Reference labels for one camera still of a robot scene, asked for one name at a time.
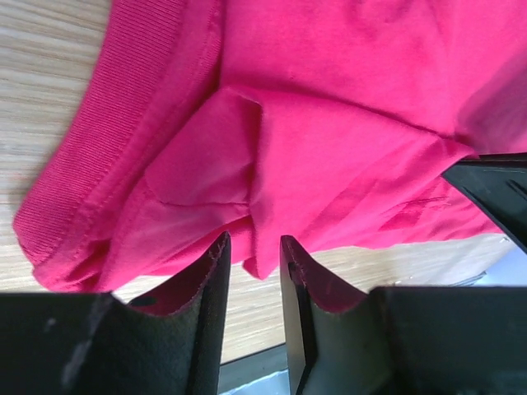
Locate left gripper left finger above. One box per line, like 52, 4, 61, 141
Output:
1, 234, 231, 394

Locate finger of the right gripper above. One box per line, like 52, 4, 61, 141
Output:
442, 153, 526, 251

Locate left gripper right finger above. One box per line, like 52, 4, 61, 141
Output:
280, 236, 526, 394

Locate pink t shirt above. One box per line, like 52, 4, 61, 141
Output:
13, 1, 526, 292

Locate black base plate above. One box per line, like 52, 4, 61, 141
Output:
217, 343, 290, 394

